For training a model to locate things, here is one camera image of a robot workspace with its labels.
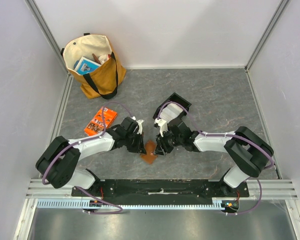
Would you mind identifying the blue book in bag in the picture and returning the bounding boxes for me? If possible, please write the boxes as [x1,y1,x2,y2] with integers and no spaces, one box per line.
[74,56,101,75]

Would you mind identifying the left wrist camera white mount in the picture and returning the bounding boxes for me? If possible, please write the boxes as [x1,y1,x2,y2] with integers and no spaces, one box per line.
[131,116,144,135]

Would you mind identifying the brown item in bag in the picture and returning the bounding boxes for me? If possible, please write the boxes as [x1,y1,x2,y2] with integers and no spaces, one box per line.
[92,53,101,64]

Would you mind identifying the orange booklet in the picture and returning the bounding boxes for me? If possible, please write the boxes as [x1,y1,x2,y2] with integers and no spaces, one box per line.
[84,107,118,136]

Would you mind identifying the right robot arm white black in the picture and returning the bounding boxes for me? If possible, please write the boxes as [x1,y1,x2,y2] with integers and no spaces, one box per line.
[154,117,274,197]

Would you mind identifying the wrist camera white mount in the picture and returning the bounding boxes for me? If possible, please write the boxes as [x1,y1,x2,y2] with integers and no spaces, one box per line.
[131,116,144,135]
[154,118,168,137]

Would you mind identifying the aluminium frame rail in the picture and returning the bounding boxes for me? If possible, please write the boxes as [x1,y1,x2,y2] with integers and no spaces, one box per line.
[26,179,298,200]

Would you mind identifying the slotted cable duct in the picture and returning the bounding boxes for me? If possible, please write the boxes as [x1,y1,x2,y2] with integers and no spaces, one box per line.
[36,198,225,210]

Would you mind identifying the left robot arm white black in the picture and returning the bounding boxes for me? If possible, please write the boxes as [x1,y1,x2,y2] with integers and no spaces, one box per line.
[35,117,146,197]

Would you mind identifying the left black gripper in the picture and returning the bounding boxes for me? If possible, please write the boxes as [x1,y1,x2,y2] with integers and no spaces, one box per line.
[124,131,146,155]

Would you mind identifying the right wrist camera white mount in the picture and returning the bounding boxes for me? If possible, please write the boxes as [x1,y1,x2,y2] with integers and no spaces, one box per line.
[154,118,168,137]

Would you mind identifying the white card stack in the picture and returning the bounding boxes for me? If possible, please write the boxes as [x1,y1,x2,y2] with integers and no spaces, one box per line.
[159,103,183,122]

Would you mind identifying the brown leather card holder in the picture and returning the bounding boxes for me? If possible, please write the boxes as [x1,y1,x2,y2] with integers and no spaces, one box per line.
[140,140,158,165]

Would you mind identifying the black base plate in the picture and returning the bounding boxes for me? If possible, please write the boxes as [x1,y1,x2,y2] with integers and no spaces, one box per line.
[71,178,250,205]

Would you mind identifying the mustard canvas tote bag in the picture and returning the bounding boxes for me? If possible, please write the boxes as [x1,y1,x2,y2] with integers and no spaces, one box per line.
[60,33,126,100]

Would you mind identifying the black card box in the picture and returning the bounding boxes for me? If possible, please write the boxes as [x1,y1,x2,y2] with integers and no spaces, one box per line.
[152,92,192,122]

